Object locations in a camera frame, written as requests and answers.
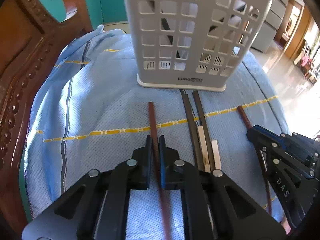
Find dark brown chopstick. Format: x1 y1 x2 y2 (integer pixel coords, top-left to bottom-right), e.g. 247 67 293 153
180 89 204 171
192 90 215 172

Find blue checked table cloth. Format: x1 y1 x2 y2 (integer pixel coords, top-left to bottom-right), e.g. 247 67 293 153
22 28 291 239

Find grey refrigerator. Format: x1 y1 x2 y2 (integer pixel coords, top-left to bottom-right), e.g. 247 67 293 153
251 0 286 53

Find teal lower kitchen cabinets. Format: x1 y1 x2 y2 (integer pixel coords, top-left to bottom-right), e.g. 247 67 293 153
31 0 128 30

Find reddish brown chopstick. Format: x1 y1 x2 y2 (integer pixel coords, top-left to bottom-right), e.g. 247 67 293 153
148 102 171 239
237 105 272 215

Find white plastic utensil basket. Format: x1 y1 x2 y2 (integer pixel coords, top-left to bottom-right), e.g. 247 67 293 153
124 0 273 92

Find carved wooden chair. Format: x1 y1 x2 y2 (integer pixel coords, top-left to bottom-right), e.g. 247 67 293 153
1 0 92 234

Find light wooden chopstick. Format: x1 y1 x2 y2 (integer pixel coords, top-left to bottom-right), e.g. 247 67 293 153
211 140 221 170
197 126 211 173

